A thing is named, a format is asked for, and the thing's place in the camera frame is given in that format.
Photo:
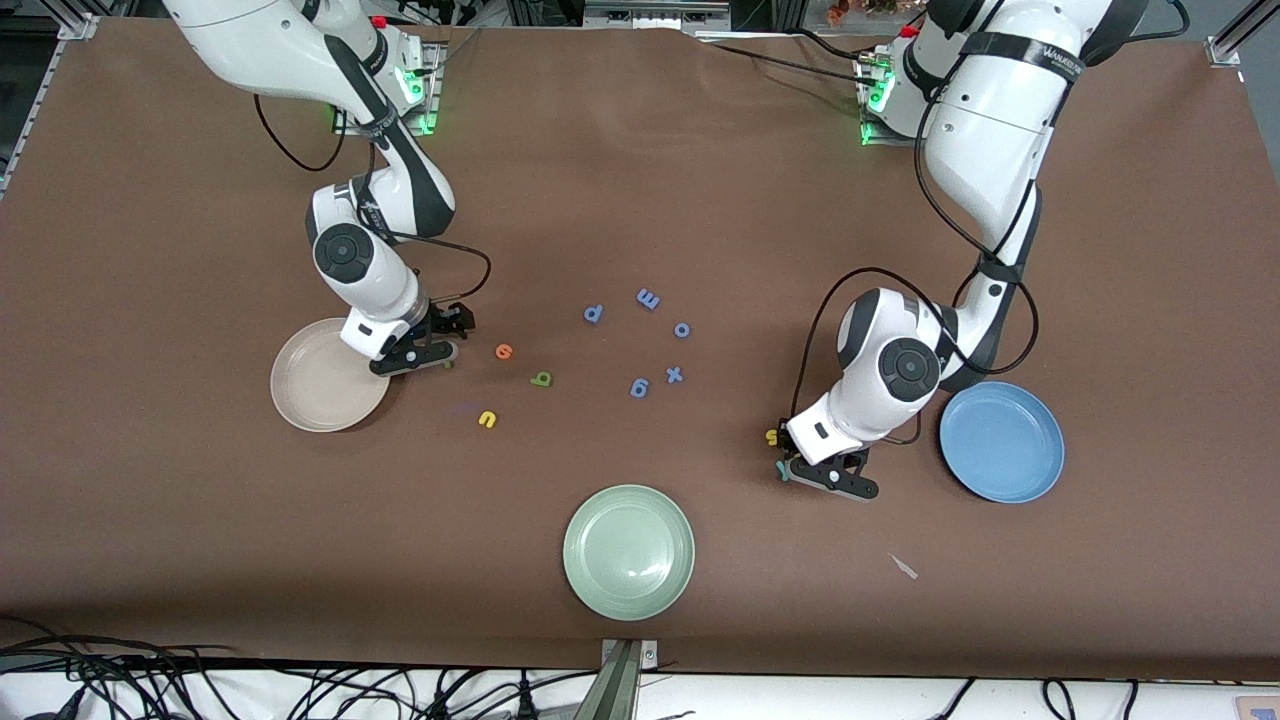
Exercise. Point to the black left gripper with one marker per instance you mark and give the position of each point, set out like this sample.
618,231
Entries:
786,441

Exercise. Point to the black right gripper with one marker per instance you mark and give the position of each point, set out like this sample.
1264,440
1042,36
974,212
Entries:
441,322

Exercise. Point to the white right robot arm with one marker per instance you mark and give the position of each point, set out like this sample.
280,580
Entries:
300,50

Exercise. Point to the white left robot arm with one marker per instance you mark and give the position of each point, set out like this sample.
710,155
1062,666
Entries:
990,120

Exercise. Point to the blue foam letter p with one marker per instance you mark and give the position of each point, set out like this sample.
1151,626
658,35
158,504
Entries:
593,313

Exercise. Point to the blue foam letter g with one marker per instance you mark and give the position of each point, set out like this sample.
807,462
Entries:
639,387

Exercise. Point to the beige round plate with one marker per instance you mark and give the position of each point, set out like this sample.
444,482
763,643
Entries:
315,390

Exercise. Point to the blue foam letter m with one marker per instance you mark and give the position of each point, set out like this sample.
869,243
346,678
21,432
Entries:
648,298

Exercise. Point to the small white paper scrap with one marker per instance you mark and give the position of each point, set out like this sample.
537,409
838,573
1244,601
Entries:
903,566

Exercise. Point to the pale green round plate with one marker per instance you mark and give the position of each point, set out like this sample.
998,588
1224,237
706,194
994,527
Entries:
628,552

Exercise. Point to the blue round plate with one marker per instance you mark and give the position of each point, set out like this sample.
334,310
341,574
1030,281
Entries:
1001,442

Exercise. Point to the tan cardboard piece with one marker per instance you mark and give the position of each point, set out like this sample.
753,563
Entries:
1260,708

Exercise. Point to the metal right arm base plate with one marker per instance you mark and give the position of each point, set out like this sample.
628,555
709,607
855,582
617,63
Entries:
436,100

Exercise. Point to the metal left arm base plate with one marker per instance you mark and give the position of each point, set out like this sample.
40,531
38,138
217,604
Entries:
885,141

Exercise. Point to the metal table edge bracket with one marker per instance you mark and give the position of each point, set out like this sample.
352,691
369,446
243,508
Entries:
622,680

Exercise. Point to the aluminium frame profile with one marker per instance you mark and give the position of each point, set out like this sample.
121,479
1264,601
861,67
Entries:
650,15

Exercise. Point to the grey aluminium table rail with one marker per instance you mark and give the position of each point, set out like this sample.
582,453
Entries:
30,110

